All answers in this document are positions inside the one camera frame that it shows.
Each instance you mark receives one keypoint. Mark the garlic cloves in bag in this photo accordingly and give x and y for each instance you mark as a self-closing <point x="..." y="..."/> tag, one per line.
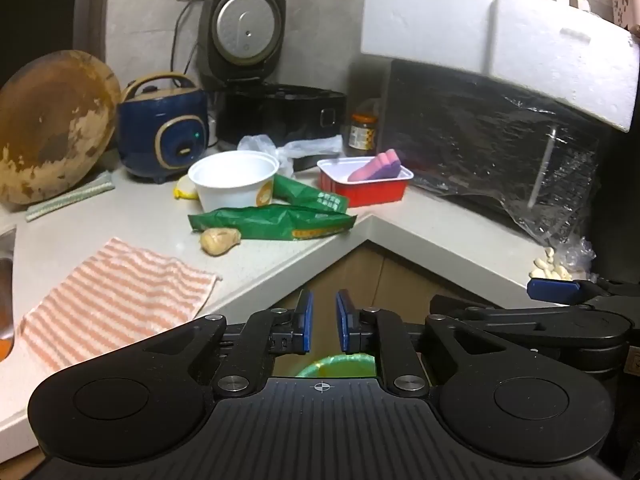
<point x="569" y="261"/>

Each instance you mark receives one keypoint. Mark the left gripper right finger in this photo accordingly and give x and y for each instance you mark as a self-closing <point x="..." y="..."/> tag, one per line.
<point x="357" y="328"/>

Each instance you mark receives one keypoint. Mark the wooden cabinet door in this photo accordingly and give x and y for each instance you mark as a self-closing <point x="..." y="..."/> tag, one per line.
<point x="374" y="277"/>

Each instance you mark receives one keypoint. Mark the white styrofoam box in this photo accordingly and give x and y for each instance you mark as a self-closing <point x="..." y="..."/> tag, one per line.
<point x="567" y="54"/>

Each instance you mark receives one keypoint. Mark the white paper bowl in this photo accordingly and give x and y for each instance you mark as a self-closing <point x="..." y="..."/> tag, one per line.
<point x="234" y="179"/>

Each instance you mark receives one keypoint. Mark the yellow rimmed scrub pad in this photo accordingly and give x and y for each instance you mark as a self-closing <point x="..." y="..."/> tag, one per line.
<point x="185" y="189"/>

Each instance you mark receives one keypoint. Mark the green trash bin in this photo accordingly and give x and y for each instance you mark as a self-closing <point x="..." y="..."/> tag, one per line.
<point x="359" y="365"/>

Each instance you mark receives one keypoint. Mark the green striped knitted cloth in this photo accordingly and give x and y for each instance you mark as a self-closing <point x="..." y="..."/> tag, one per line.
<point x="102" y="183"/>

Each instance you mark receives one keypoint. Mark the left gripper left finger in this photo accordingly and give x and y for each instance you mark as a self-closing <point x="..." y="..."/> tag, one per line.
<point x="291" y="329"/>

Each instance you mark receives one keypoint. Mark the pink purple sponge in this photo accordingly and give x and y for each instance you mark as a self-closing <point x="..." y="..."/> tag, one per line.
<point x="385" y="165"/>

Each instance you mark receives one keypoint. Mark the clear plastic bag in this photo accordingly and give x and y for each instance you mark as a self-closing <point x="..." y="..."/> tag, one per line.
<point x="287" y="154"/>

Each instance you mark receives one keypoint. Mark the ginger root piece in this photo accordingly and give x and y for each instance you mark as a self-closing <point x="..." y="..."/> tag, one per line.
<point x="218" y="241"/>

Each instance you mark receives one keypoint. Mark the pink striped towel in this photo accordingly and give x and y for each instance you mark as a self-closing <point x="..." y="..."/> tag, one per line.
<point x="120" y="295"/>

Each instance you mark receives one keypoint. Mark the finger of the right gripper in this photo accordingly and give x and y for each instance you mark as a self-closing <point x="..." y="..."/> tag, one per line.
<point x="559" y="292"/>

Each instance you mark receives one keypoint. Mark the sauce jar orange lid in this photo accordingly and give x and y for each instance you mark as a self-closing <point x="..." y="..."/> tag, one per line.
<point x="362" y="134"/>

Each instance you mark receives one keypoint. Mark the long green snack wrapper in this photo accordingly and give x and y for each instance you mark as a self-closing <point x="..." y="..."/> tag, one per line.
<point x="274" y="222"/>

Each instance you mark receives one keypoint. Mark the small green snack wrapper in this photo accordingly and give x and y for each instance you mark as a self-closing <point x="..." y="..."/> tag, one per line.
<point x="301" y="195"/>

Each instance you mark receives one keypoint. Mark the blue small rice cooker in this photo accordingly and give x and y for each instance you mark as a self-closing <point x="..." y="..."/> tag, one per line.
<point x="162" y="126"/>

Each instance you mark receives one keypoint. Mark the round wooden cutting board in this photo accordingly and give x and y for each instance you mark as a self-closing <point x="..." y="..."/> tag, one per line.
<point x="58" y="114"/>

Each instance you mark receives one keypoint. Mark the red plastic food tray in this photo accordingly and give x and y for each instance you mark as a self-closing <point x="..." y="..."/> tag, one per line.
<point x="334" y="173"/>

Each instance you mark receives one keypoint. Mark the black microwave oven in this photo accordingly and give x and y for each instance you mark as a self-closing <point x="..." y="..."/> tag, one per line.
<point x="527" y="156"/>

